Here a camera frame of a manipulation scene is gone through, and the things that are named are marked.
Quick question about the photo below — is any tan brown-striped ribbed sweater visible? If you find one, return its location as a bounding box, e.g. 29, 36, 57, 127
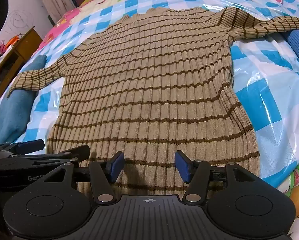
6, 7, 299, 196

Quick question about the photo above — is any teal fleece cloth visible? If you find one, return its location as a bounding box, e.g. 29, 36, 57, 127
0, 54, 48, 146

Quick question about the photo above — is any orange item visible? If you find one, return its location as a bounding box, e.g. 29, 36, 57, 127
5, 35, 21, 47

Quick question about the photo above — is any wooden desk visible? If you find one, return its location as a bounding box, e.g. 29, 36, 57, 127
0, 26, 43, 117

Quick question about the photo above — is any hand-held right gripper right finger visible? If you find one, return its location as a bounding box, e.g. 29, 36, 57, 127
175, 150, 255, 204

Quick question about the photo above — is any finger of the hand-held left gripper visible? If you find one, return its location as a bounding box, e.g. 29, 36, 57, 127
0, 144, 91, 178
0, 139, 45, 156

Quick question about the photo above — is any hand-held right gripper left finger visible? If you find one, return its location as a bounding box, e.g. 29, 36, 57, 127
43, 151, 125, 204

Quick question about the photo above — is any blue checked plastic sheet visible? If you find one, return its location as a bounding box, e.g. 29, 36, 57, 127
0, 0, 299, 191

